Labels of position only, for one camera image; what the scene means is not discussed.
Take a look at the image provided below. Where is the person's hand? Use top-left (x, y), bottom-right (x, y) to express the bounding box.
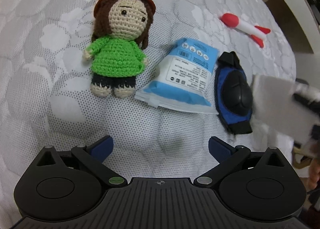
top-left (307, 159), bottom-right (320, 190)

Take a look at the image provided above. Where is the white desk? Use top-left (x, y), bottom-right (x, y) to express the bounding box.
top-left (263, 0), bottom-right (319, 54)

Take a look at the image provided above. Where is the blue black knee pad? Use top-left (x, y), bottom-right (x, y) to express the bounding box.
top-left (214, 51), bottom-right (253, 135)

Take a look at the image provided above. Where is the white paper towel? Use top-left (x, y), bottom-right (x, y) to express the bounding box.
top-left (252, 75), bottom-right (319, 145)

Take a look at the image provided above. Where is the crochet doll green sweater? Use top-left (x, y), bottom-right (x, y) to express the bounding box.
top-left (82, 0), bottom-right (156, 98)

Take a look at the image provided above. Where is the blue wet wipes pack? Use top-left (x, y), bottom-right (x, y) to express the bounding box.
top-left (135, 38), bottom-right (219, 114)

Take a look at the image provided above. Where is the red white toy rocket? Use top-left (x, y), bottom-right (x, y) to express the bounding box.
top-left (220, 13), bottom-right (271, 48)

